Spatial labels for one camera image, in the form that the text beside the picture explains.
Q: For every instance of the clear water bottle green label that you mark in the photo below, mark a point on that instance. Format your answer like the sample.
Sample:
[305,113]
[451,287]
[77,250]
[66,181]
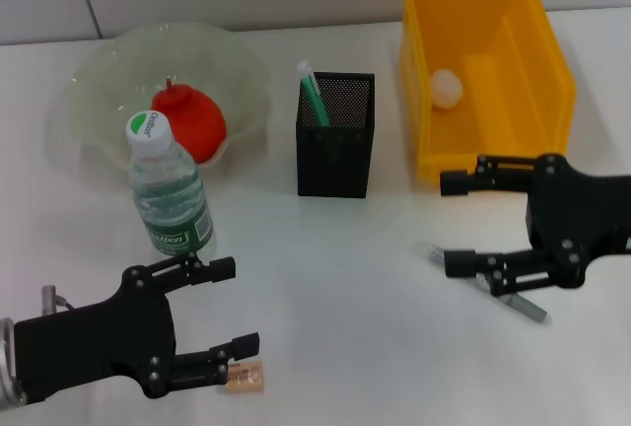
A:
[167,199]

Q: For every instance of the white paper ball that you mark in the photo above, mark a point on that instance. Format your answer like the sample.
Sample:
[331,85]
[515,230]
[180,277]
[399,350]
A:
[446,90]

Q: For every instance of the pale green glass fruit plate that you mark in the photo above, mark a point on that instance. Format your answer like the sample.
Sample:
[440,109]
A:
[98,76]

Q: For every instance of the black mesh pen holder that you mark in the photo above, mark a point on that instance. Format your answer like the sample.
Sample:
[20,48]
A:
[335,164]

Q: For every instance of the yellow plastic storage bin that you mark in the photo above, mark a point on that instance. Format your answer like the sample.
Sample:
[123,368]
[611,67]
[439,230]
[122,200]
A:
[537,76]

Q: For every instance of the tan eraser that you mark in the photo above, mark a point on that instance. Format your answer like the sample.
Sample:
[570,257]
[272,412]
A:
[249,382]

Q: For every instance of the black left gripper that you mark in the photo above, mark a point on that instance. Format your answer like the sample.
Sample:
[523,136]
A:
[98,342]

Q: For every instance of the red-orange fruit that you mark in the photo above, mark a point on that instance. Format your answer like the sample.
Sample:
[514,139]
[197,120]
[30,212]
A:
[197,125]

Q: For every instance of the green utility knife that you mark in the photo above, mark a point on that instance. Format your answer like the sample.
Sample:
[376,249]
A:
[315,100]

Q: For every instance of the grey marker pen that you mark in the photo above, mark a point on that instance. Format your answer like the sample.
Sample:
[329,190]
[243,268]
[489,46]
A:
[530,310]

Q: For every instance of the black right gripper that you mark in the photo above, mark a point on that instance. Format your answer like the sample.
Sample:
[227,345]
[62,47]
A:
[577,219]

